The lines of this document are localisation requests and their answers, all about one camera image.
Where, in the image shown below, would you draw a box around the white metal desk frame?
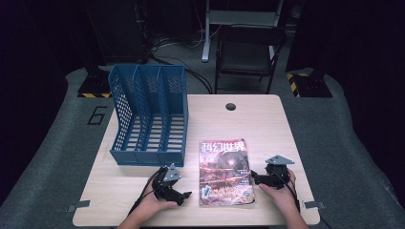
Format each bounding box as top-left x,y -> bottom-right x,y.
201,0 -> 286,63

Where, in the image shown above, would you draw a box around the red cover magazine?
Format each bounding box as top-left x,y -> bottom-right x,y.
198,138 -> 256,207

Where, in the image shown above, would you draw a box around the person's left hand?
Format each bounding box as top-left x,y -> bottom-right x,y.
135,181 -> 180,221

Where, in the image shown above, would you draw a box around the black folding chair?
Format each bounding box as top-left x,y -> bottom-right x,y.
214,25 -> 288,94

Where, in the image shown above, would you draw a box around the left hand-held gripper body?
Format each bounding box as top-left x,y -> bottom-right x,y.
152,162 -> 186,206

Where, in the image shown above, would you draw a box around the blue plastic file rack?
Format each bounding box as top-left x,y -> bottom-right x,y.
108,63 -> 189,168

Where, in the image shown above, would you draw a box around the black floor cables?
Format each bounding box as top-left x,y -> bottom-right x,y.
149,36 -> 214,94

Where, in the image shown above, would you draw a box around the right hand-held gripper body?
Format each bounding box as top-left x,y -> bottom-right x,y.
258,155 -> 295,191

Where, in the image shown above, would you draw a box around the dark cabinet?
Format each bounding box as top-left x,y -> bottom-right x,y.
84,0 -> 151,65

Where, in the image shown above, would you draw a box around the black stand base striped tape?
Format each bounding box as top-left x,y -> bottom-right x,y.
76,66 -> 113,99
286,68 -> 333,98

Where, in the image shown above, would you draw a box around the person's right hand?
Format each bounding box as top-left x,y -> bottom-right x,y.
258,170 -> 301,215

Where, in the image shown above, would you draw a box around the grey table bracket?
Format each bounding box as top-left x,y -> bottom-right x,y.
66,199 -> 92,213
302,200 -> 327,210

